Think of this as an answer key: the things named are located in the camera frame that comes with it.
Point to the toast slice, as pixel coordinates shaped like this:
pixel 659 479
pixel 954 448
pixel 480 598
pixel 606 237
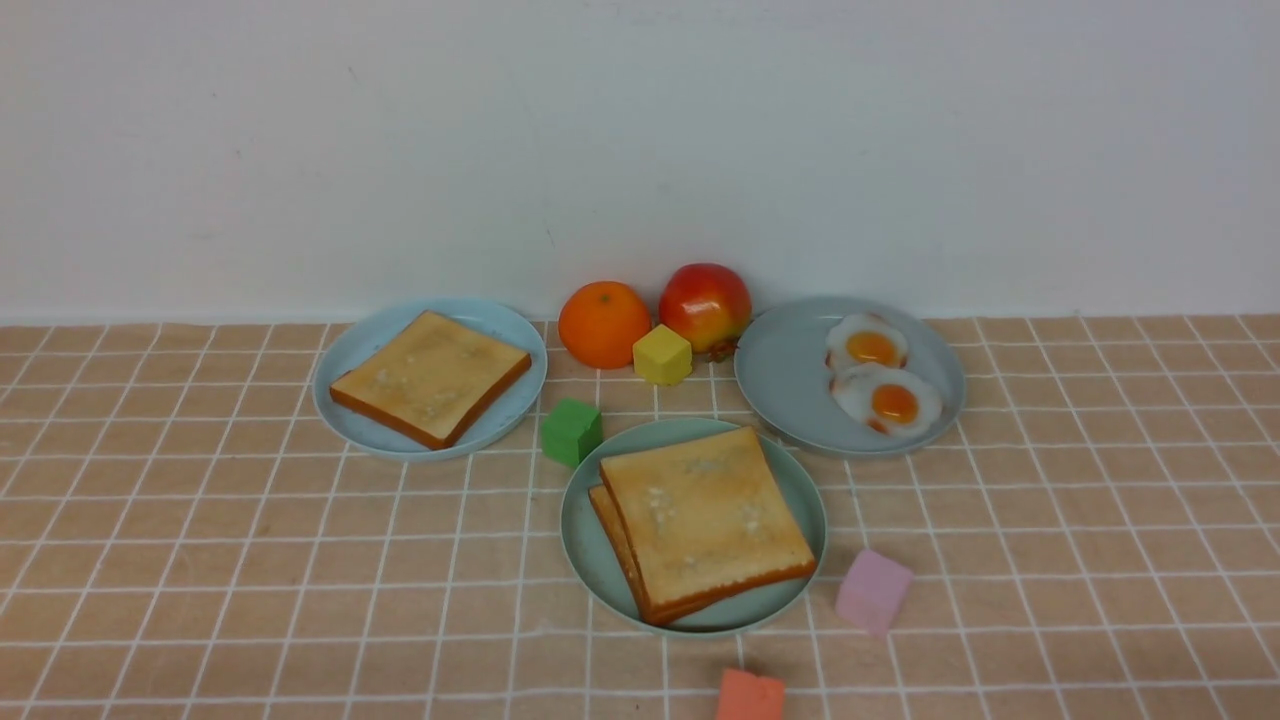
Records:
pixel 607 515
pixel 432 381
pixel 706 519

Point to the yellow foam cube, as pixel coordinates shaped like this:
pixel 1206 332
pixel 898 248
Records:
pixel 662 357

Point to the orange fruit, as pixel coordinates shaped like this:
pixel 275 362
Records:
pixel 601 322

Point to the red apple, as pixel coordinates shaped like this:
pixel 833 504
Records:
pixel 709 305

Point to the green foam cube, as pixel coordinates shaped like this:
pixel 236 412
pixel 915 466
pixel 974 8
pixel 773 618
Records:
pixel 571 431

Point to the grey-blue egg plate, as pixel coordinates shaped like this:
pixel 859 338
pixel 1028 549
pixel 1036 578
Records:
pixel 782 372

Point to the teal centre plate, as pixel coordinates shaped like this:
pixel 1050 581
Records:
pixel 592 558

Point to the back fried egg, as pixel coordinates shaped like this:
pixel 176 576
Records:
pixel 865 338

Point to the fried egg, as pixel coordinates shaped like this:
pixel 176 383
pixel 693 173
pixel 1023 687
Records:
pixel 865 338
pixel 891 401

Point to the front right fried egg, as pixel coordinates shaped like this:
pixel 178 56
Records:
pixel 891 401

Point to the light blue bread plate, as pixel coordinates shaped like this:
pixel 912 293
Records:
pixel 364 338

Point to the pink foam cube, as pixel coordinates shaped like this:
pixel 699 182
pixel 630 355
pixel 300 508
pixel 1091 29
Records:
pixel 871 595

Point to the orange foam cube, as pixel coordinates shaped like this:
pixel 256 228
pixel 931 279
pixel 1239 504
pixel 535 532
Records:
pixel 747 696

